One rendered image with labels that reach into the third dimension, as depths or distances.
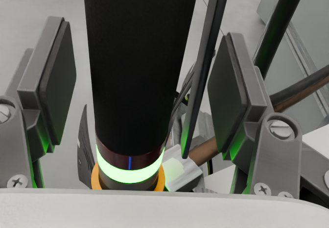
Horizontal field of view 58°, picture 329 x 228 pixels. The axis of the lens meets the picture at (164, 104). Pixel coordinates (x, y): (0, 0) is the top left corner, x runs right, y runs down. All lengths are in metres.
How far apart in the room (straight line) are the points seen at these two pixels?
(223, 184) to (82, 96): 1.78
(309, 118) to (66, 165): 1.42
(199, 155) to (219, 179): 0.51
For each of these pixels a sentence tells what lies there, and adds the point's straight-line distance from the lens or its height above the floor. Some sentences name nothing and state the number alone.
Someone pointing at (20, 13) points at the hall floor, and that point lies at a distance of 3.30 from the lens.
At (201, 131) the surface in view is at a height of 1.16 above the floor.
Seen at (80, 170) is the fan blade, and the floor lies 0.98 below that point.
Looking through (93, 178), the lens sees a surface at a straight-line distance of 0.18.
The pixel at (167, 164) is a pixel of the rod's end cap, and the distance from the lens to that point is 0.22.
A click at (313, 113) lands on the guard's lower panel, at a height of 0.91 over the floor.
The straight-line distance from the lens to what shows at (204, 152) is 0.23.
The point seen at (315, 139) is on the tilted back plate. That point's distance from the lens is 0.67.
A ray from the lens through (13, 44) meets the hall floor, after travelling 2.92.
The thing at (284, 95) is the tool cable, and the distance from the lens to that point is 0.27.
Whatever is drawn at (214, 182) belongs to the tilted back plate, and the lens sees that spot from 0.75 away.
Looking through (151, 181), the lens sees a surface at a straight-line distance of 0.16.
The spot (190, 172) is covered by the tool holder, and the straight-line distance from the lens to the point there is 0.22.
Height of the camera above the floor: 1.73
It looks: 48 degrees down
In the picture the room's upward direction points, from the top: 10 degrees clockwise
